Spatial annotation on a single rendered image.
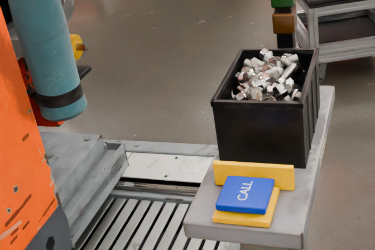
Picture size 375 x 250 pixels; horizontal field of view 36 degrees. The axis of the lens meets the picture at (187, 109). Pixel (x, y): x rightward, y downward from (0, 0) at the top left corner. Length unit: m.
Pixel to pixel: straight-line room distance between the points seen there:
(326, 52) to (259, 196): 1.31
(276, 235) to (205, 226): 0.10
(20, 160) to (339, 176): 1.11
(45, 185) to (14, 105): 0.12
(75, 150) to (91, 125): 0.59
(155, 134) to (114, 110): 0.27
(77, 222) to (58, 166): 0.15
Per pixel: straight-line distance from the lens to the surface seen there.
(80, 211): 1.41
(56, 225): 1.07
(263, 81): 0.90
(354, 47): 2.08
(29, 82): 1.17
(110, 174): 1.53
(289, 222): 0.80
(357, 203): 1.55
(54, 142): 1.56
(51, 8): 1.01
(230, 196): 0.80
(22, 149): 0.70
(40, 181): 0.74
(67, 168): 1.44
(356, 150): 1.76
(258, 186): 0.82
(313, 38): 2.03
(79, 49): 1.33
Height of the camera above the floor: 0.96
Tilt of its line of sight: 28 degrees down
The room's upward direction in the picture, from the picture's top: 9 degrees counter-clockwise
